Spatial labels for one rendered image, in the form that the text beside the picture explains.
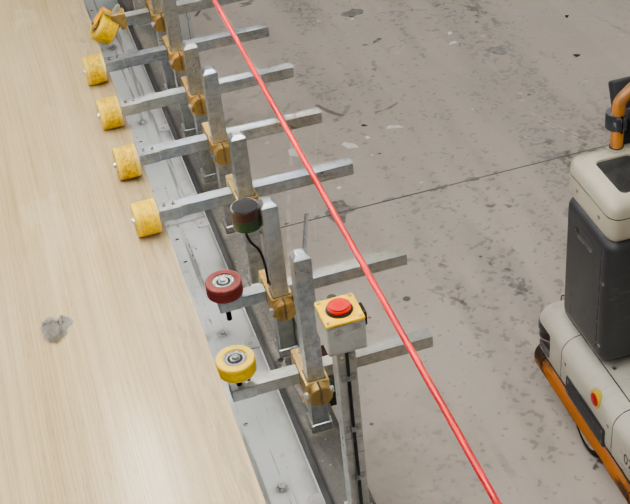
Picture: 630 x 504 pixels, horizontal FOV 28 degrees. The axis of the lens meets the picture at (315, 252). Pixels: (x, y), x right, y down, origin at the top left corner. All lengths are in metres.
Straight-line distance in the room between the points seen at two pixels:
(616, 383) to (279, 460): 1.04
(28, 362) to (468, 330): 1.68
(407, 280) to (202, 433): 1.82
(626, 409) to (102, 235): 1.38
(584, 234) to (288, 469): 1.03
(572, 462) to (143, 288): 1.37
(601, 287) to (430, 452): 0.70
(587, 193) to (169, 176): 1.19
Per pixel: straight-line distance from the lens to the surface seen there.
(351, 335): 2.11
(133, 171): 3.06
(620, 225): 3.08
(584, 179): 3.16
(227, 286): 2.70
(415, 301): 4.01
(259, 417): 2.80
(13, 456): 2.45
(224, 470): 2.32
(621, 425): 3.27
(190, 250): 3.30
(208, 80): 2.96
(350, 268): 2.78
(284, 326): 2.76
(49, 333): 2.67
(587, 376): 3.39
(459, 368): 3.78
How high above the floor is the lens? 2.58
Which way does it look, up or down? 37 degrees down
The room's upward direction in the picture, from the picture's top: 6 degrees counter-clockwise
